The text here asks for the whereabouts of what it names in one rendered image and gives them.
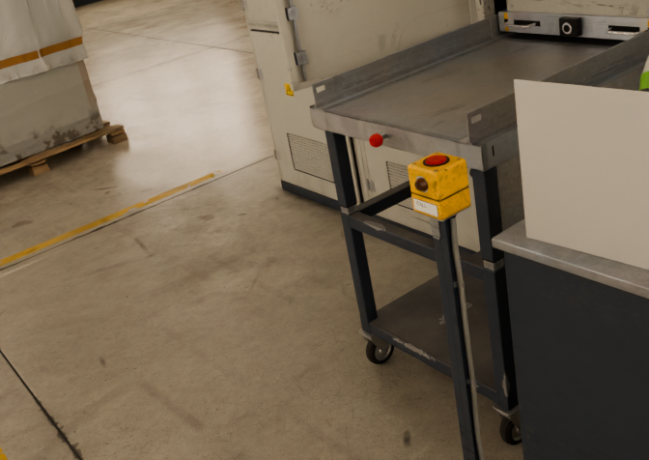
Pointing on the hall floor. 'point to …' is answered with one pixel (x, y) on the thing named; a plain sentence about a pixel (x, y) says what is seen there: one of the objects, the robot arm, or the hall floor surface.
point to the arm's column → (578, 364)
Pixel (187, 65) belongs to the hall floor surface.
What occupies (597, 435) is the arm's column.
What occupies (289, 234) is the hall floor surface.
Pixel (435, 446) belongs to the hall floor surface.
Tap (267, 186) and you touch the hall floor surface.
